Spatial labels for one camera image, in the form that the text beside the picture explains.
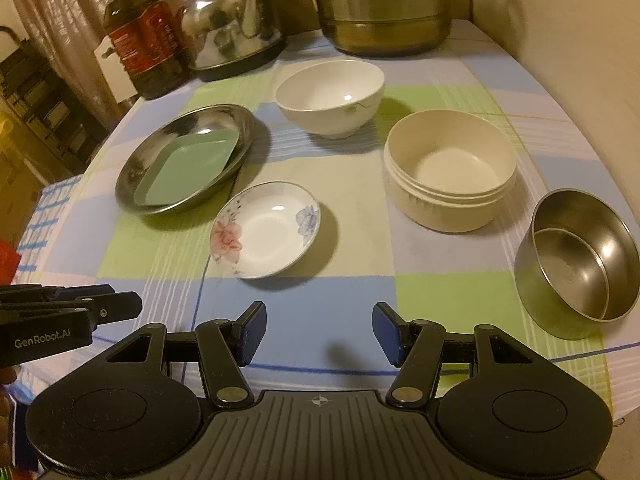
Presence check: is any stainless steel kettle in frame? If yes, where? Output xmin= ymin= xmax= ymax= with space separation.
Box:
xmin=175 ymin=0 xmax=288 ymax=83

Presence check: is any green square plate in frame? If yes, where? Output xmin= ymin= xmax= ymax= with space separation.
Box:
xmin=133 ymin=128 xmax=240 ymax=208

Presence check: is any small floral white dish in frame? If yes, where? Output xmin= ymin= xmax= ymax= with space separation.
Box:
xmin=210 ymin=181 xmax=322 ymax=279

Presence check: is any white ceramic bowl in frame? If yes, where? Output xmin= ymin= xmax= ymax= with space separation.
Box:
xmin=274 ymin=59 xmax=386 ymax=140

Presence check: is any blue white checked cloth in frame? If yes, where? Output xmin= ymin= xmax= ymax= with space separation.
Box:
xmin=14 ymin=174 xmax=87 ymax=283

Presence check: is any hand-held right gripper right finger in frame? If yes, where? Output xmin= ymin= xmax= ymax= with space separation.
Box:
xmin=371 ymin=301 xmax=543 ymax=408

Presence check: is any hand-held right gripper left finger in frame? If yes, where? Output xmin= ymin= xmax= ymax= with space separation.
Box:
xmin=105 ymin=301 xmax=268 ymax=408

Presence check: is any cream plastic bowl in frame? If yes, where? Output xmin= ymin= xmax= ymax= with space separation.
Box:
xmin=383 ymin=109 xmax=517 ymax=233

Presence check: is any stainless steel bowl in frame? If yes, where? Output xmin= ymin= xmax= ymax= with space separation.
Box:
xmin=514 ymin=188 xmax=640 ymax=341

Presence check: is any checkered blue green tablecloth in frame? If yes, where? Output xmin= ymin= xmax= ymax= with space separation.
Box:
xmin=15 ymin=19 xmax=628 ymax=426

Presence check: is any large oil bottle red label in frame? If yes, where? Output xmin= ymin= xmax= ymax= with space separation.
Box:
xmin=102 ymin=0 xmax=193 ymax=101

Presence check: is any large steel basin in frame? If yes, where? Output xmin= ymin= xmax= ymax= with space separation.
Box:
xmin=115 ymin=104 xmax=255 ymax=216

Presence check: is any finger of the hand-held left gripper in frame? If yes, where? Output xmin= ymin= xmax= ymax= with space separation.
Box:
xmin=52 ymin=291 xmax=143 ymax=334
xmin=0 ymin=283 xmax=117 ymax=309

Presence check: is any white wooden chair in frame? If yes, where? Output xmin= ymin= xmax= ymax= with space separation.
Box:
xmin=0 ymin=0 xmax=143 ymax=126

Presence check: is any stainless steel steamer pot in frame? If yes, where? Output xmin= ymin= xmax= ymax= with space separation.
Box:
xmin=282 ymin=0 xmax=483 ymax=56

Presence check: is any black metal rack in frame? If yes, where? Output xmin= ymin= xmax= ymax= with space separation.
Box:
xmin=0 ymin=25 xmax=108 ymax=181

